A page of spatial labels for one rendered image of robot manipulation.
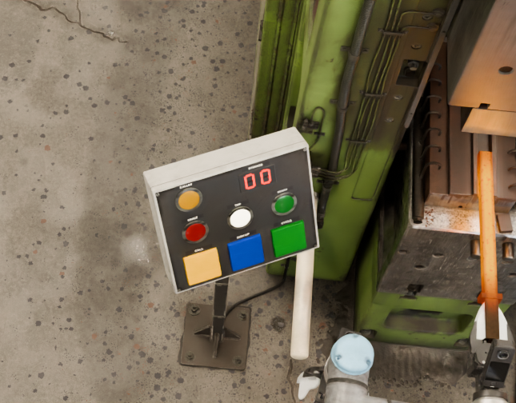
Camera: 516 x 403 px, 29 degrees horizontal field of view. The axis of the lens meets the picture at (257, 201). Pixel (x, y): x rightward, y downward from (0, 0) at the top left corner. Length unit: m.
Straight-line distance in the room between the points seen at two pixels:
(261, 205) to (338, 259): 0.99
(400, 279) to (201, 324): 0.77
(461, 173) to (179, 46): 1.55
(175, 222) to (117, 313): 1.15
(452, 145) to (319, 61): 0.44
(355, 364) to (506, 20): 0.65
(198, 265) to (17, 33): 1.75
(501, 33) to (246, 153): 0.60
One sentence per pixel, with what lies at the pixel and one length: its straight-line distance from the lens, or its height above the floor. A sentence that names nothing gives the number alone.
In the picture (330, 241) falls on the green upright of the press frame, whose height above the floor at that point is 0.33.
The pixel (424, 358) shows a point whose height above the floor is 0.00.
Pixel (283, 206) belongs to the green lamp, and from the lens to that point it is 2.14.
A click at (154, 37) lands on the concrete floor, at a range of 3.66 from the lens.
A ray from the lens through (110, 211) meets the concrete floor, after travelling 3.33.
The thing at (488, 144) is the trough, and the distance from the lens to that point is 2.42.
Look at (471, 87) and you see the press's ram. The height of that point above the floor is 1.44.
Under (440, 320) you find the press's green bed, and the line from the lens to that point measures 3.11.
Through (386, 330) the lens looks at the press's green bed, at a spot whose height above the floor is 0.13.
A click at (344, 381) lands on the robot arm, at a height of 1.27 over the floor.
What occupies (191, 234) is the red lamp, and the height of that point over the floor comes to 1.09.
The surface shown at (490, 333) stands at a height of 1.03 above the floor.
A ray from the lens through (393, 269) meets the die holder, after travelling 2.61.
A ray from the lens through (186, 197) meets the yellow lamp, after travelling 2.04.
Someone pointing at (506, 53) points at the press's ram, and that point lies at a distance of 1.85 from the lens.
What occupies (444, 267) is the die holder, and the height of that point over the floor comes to 0.69.
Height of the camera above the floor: 3.02
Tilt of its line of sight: 65 degrees down
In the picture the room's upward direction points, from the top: 8 degrees clockwise
